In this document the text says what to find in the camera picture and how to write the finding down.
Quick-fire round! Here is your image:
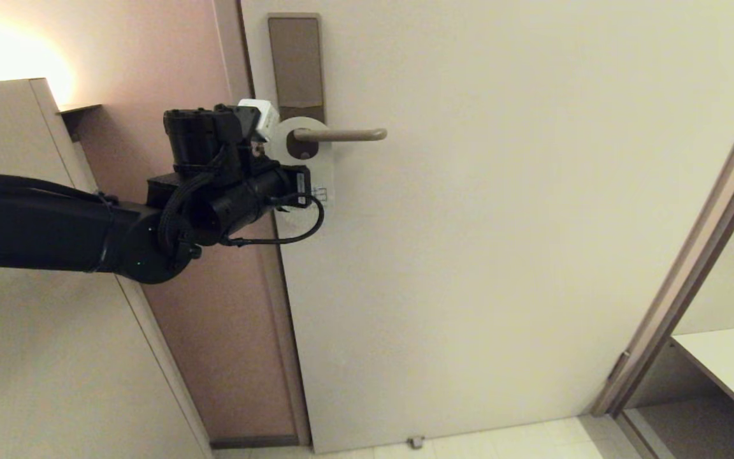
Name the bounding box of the blue do-not-disturb door hanger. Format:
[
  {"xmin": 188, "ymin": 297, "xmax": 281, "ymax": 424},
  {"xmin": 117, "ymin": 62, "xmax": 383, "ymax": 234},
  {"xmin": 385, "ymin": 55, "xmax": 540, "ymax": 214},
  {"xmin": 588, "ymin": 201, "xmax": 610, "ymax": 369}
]
[{"xmin": 270, "ymin": 117, "xmax": 337, "ymax": 224}]

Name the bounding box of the brown door lock plate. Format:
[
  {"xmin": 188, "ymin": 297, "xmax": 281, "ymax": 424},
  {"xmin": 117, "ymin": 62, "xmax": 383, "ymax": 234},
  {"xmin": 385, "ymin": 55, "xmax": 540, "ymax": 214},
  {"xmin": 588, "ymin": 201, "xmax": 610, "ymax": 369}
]
[{"xmin": 267, "ymin": 13, "xmax": 327, "ymax": 160}]

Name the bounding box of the white room door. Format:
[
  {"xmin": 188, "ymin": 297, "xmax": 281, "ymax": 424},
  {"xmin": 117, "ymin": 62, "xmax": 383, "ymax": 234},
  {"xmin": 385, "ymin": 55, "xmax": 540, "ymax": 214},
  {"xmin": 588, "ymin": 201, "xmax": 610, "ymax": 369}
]
[{"xmin": 238, "ymin": 0, "xmax": 734, "ymax": 455}]

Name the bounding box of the brown skirting board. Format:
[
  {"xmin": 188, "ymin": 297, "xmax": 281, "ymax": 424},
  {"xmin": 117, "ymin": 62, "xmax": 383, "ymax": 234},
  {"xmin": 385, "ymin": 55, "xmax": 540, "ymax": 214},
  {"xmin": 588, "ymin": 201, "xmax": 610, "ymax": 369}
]
[{"xmin": 210, "ymin": 435, "xmax": 299, "ymax": 450}]

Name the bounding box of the beige cabinet panel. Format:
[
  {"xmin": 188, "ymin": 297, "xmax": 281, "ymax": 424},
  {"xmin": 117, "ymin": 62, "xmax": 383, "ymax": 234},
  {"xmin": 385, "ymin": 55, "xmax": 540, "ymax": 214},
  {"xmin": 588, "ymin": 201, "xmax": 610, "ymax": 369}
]
[{"xmin": 0, "ymin": 78, "xmax": 215, "ymax": 459}]

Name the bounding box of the closet base board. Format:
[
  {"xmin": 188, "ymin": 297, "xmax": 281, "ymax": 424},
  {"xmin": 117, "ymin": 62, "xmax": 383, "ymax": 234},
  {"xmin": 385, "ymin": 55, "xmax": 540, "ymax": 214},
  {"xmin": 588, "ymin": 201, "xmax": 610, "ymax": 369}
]
[{"xmin": 619, "ymin": 395, "xmax": 734, "ymax": 459}]

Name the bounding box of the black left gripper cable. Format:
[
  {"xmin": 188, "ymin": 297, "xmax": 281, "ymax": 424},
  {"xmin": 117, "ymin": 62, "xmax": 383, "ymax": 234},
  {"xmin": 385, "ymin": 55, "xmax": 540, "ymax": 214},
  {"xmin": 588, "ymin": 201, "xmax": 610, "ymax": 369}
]
[{"xmin": 220, "ymin": 191, "xmax": 326, "ymax": 247}]

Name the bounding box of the metal door handle lever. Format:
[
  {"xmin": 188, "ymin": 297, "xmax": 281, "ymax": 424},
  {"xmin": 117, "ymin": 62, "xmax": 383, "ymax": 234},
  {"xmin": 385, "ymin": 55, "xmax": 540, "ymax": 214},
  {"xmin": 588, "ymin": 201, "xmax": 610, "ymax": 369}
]
[{"xmin": 294, "ymin": 128, "xmax": 388, "ymax": 142}]

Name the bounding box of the black left camera bracket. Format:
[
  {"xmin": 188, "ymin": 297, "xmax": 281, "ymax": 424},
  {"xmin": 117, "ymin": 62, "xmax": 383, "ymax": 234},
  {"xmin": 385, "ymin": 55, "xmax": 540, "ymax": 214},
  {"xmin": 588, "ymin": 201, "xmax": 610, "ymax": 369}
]
[{"xmin": 214, "ymin": 104, "xmax": 264, "ymax": 168}]

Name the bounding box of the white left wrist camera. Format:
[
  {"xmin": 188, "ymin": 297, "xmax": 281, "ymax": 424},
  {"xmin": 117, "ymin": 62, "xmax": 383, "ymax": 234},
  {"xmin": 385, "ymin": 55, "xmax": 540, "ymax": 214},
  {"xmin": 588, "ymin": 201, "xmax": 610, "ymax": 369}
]
[{"xmin": 238, "ymin": 99, "xmax": 280, "ymax": 143}]

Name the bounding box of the dark brown wall ledge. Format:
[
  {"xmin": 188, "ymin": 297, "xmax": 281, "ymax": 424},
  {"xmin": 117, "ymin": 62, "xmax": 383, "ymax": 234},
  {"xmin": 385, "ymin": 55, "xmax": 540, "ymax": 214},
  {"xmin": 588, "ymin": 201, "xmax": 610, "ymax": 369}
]
[{"xmin": 58, "ymin": 103, "xmax": 103, "ymax": 142}]

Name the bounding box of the small closet frame bracket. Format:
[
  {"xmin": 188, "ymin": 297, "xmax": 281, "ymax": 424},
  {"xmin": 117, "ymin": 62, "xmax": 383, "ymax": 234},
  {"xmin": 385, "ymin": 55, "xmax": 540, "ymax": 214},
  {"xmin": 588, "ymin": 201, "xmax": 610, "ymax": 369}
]
[{"xmin": 609, "ymin": 350, "xmax": 631, "ymax": 383}]

